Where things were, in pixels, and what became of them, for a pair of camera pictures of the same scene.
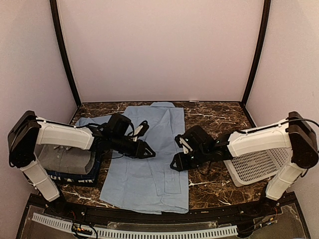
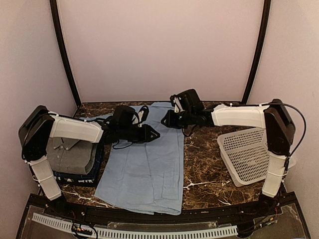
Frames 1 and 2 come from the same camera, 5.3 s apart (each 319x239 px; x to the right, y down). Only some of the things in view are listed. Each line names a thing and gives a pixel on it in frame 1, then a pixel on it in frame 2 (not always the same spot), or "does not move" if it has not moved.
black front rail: x=104 y=213 does not move
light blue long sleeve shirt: x=150 y=184 does not move
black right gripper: x=182 y=165 to x=169 y=122
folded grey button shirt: x=68 y=159 does not move
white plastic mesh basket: x=256 y=166 does not move
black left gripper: x=141 y=149 to x=145 y=136
